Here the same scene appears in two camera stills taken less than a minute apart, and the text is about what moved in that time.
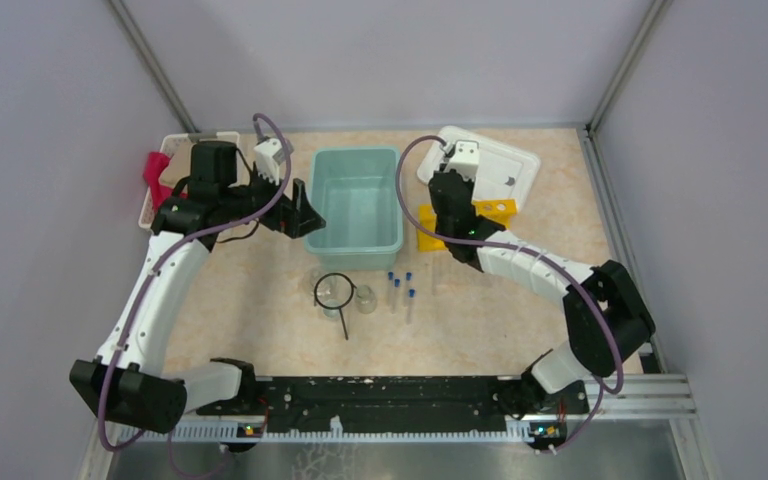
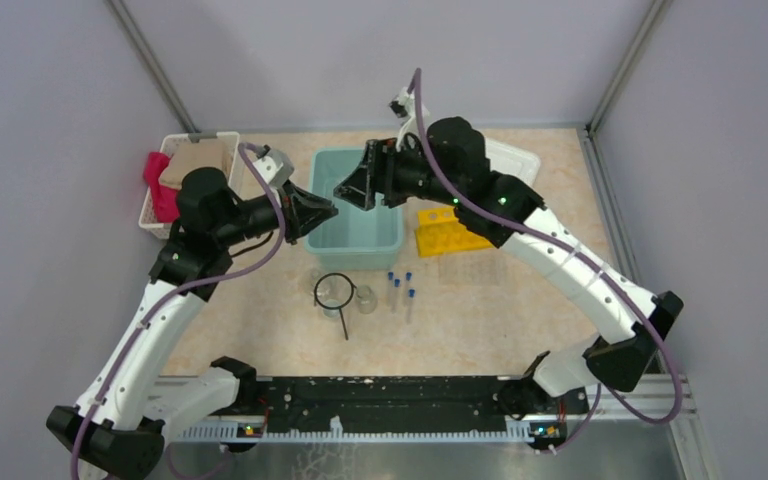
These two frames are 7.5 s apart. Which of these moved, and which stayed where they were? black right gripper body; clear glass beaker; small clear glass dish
Moved: black right gripper body
Stayed: clear glass beaker; small clear glass dish
